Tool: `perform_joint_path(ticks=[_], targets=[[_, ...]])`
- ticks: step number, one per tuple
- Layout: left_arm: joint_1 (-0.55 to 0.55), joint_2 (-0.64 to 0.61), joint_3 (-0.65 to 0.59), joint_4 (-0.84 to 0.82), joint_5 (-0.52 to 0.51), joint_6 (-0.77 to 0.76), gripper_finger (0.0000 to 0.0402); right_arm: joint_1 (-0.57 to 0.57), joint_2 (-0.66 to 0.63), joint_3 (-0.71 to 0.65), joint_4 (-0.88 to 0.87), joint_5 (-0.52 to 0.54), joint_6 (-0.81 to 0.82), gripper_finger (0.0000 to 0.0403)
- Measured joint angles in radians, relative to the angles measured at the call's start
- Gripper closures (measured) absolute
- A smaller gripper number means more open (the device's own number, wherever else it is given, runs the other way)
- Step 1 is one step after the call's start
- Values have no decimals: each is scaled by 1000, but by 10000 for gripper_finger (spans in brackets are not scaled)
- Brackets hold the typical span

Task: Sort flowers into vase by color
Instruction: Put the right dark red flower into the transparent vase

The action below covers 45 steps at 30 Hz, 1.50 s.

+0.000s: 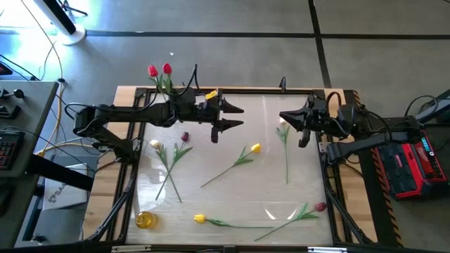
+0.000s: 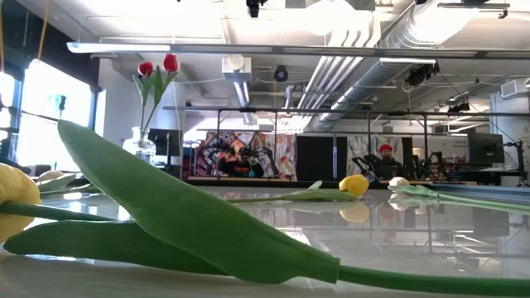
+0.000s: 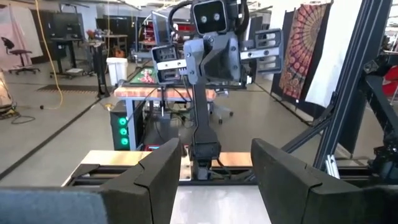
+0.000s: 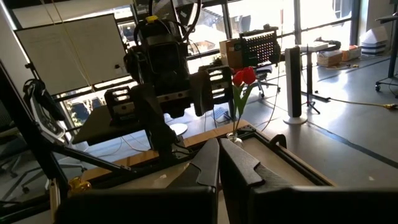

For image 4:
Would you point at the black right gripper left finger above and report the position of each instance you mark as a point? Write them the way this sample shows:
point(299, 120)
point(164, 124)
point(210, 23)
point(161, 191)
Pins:
point(202, 174)

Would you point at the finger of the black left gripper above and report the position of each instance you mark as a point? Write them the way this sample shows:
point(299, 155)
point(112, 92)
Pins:
point(202, 93)
point(150, 115)

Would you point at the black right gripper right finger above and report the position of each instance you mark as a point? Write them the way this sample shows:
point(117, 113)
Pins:
point(239, 174)

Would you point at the bright red artificial tulip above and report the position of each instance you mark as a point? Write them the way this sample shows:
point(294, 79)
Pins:
point(249, 75)
point(237, 79)

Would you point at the clear glass vase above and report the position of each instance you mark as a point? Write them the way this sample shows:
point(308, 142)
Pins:
point(234, 138)

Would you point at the yellow glass vase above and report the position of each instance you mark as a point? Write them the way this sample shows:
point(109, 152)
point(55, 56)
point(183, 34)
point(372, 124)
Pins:
point(77, 185)

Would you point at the white round stand base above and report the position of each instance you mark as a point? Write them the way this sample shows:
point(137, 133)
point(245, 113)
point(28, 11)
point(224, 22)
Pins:
point(178, 128)

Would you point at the office desk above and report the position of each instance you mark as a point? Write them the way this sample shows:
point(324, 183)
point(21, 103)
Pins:
point(102, 127)

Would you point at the brown cardboard box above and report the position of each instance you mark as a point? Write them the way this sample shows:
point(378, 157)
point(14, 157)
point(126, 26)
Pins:
point(231, 53)

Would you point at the black monitor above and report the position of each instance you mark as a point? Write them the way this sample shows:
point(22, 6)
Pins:
point(177, 11)

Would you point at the black office chair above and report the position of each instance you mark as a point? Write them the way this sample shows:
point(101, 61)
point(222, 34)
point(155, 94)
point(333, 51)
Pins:
point(264, 73)

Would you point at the black perforated panel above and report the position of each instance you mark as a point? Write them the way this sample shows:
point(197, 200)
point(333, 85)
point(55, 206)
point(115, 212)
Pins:
point(259, 48)

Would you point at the black white tower fan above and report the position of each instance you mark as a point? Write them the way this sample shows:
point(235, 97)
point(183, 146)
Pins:
point(293, 84)

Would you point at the whiteboard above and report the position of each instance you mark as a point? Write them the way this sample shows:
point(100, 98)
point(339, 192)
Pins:
point(71, 53)

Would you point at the grey office chair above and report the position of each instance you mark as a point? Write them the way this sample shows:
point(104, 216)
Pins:
point(43, 109)

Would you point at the white side table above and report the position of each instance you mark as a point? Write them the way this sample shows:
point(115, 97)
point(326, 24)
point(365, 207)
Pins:
point(317, 46)

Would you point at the woven storage box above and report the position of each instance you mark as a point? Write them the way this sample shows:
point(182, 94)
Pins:
point(329, 58)

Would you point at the orange cardboard box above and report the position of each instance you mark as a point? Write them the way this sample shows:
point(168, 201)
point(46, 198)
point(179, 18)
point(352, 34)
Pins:
point(352, 53)

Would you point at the white striped appliance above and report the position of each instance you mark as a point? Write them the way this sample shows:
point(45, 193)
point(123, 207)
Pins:
point(374, 40)

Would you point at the black rolling desk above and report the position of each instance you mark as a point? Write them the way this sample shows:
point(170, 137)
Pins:
point(394, 46)

